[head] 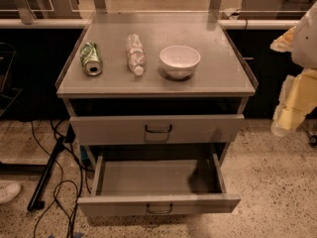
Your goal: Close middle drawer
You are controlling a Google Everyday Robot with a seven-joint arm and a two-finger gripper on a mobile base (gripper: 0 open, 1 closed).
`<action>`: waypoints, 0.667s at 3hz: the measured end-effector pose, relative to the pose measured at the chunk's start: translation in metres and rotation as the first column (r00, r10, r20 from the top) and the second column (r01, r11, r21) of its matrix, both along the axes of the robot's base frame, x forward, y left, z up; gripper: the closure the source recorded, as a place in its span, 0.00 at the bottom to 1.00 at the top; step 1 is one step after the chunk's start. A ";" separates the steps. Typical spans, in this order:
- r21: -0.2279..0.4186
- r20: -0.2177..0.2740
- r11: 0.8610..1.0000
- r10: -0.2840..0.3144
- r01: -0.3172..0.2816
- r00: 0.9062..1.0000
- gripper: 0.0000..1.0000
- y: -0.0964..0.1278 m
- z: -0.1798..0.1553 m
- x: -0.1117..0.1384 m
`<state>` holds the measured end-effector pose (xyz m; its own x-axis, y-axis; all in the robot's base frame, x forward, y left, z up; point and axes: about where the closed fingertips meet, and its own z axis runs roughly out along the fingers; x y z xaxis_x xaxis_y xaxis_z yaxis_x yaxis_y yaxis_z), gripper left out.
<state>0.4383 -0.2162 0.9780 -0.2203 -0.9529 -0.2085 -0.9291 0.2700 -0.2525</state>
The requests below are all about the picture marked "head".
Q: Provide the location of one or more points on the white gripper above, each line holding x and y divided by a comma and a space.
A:
306, 44

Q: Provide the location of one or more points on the clear plastic water bottle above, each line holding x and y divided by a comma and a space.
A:
136, 57

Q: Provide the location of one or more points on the crushed green soda can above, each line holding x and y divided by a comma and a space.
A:
90, 59

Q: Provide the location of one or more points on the white counter rail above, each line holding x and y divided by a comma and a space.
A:
79, 24

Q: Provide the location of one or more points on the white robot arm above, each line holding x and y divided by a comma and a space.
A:
301, 41

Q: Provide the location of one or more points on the white ceramic bowl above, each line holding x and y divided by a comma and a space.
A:
179, 62

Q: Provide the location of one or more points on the white shoe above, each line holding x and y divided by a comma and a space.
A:
9, 192

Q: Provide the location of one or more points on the black floor stand bar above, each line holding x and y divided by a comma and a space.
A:
36, 202

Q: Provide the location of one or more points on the grey metal drawer cabinet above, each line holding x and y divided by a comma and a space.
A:
221, 85

